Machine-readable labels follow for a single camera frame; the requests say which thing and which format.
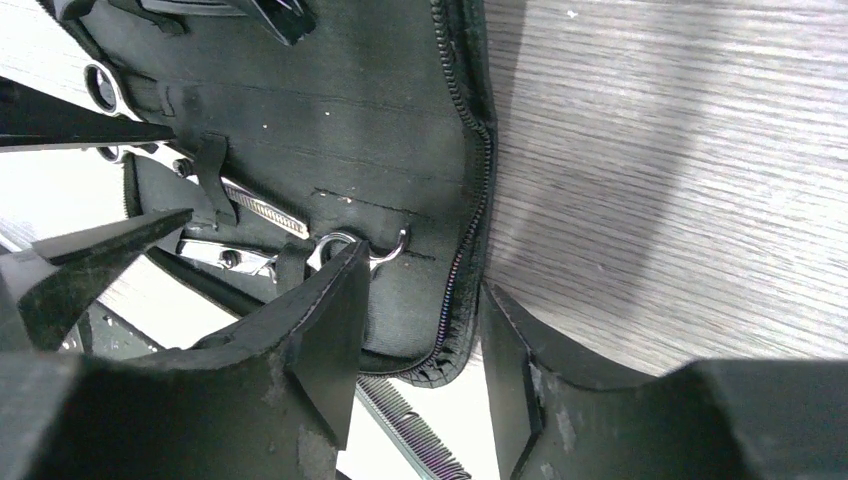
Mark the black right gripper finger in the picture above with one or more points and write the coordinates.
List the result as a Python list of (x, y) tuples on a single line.
[(268, 397), (562, 411), (32, 121), (46, 288)]

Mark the silver hair scissors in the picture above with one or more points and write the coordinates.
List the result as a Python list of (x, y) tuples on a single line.
[(202, 168)]

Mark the black comb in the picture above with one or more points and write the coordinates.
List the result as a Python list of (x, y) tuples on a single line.
[(423, 449)]

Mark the silver thinning scissors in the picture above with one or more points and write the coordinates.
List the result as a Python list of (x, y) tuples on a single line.
[(255, 262)]

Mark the black hair clip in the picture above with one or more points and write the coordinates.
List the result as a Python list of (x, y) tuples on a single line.
[(107, 23)]

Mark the black tool pouch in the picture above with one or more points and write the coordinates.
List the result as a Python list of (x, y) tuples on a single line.
[(382, 118)]

